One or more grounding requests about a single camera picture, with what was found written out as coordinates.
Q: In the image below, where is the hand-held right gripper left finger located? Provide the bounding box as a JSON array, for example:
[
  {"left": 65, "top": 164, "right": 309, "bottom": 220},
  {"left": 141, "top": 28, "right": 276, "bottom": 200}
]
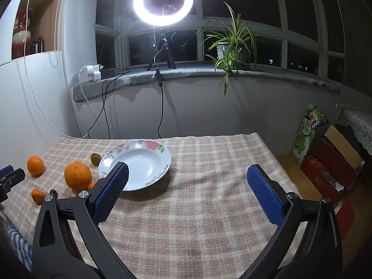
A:
[{"left": 31, "top": 161, "right": 137, "bottom": 279}]

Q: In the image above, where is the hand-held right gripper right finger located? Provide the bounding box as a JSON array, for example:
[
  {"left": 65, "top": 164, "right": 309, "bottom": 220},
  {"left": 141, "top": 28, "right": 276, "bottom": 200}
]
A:
[{"left": 241, "top": 164, "right": 343, "bottom": 279}]

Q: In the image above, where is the large smooth orange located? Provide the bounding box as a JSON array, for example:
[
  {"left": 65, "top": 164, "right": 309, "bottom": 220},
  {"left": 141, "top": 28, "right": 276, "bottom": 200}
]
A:
[{"left": 27, "top": 156, "right": 45, "bottom": 177}]

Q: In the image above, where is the large speckled orange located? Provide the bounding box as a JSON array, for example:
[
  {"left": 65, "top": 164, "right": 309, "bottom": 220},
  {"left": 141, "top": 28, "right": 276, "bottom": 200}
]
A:
[{"left": 64, "top": 161, "right": 93, "bottom": 192}]

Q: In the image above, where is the white floral plate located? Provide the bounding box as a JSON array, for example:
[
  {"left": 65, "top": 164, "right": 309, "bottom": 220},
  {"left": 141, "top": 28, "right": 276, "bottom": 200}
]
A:
[{"left": 98, "top": 139, "right": 172, "bottom": 192}]

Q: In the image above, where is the red cardboard box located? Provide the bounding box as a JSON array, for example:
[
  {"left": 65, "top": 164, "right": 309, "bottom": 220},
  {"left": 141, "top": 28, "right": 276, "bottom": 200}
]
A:
[
  {"left": 301, "top": 138, "right": 359, "bottom": 204},
  {"left": 334, "top": 199, "right": 355, "bottom": 240}
]

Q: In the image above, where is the blue striped cloth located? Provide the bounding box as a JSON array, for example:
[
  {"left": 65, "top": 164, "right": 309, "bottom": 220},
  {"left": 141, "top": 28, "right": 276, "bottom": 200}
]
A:
[{"left": 7, "top": 225, "right": 32, "bottom": 271}]

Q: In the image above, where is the green printed bag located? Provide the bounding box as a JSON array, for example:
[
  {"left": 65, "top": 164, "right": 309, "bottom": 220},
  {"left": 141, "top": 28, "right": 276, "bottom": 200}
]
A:
[{"left": 292, "top": 103, "right": 330, "bottom": 166}]

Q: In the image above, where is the checkered tablecloth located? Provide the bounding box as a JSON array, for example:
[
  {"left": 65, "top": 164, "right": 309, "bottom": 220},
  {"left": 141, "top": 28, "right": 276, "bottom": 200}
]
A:
[{"left": 0, "top": 132, "right": 309, "bottom": 279}]

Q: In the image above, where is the brown cardboard box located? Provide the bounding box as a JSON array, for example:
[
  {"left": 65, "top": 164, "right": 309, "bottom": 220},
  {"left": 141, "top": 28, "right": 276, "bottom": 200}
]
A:
[{"left": 324, "top": 123, "right": 365, "bottom": 169}]

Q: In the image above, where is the white lace cloth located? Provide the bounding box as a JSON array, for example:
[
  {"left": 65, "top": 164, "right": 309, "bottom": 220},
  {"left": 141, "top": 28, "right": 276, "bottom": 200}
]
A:
[{"left": 337, "top": 109, "right": 372, "bottom": 154}]

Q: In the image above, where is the red and white vase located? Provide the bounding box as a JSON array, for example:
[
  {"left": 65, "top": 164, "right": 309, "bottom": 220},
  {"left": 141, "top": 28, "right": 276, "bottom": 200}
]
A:
[{"left": 12, "top": 8, "right": 35, "bottom": 59}]

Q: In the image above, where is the dark bottle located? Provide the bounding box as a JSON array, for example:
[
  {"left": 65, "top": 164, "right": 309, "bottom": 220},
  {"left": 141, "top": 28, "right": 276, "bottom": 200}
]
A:
[{"left": 31, "top": 36, "right": 45, "bottom": 55}]

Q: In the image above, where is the grey windowsill cloth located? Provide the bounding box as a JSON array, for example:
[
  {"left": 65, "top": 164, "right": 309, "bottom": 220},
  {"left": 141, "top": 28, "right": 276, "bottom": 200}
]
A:
[{"left": 72, "top": 61, "right": 342, "bottom": 103}]

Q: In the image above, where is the white plant pot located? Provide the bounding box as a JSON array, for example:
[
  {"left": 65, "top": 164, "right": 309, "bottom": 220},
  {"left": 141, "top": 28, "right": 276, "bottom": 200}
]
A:
[{"left": 216, "top": 42, "right": 233, "bottom": 60}]

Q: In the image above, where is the wooden shelf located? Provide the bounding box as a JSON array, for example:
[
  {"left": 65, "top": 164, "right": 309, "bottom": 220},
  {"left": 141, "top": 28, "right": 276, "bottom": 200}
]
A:
[{"left": 12, "top": 0, "right": 64, "bottom": 60}]

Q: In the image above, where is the spider plant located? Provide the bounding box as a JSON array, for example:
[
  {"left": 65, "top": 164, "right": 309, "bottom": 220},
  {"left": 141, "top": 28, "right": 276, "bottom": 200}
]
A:
[{"left": 196, "top": 1, "right": 260, "bottom": 97}]

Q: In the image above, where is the black power cable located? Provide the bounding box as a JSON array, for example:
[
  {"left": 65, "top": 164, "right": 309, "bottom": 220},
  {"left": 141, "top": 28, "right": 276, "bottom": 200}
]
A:
[
  {"left": 87, "top": 71, "right": 127, "bottom": 139},
  {"left": 105, "top": 70, "right": 131, "bottom": 139}
]

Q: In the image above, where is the black cable with inline switch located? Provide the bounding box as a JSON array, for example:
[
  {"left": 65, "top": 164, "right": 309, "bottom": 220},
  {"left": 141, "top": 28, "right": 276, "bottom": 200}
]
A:
[{"left": 151, "top": 25, "right": 169, "bottom": 139}]

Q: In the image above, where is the white cable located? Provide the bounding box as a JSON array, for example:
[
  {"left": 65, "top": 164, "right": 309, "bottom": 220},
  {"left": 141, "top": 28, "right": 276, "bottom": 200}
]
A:
[{"left": 23, "top": 0, "right": 101, "bottom": 139}]

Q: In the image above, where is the white window frame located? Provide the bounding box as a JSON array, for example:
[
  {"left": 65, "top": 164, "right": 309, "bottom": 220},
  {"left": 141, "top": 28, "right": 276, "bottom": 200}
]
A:
[{"left": 96, "top": 0, "right": 358, "bottom": 85}]

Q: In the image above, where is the ring light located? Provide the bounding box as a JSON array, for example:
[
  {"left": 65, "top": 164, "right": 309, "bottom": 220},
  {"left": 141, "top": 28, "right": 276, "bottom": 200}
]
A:
[{"left": 133, "top": 0, "right": 194, "bottom": 26}]

